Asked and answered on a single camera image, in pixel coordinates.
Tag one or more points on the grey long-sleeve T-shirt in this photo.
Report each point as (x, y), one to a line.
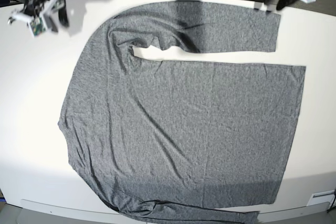
(182, 141)

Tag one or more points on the white label plate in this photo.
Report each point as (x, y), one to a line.
(321, 197)

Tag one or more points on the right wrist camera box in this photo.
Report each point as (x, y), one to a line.
(37, 26)

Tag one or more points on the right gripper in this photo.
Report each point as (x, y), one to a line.
(42, 8)

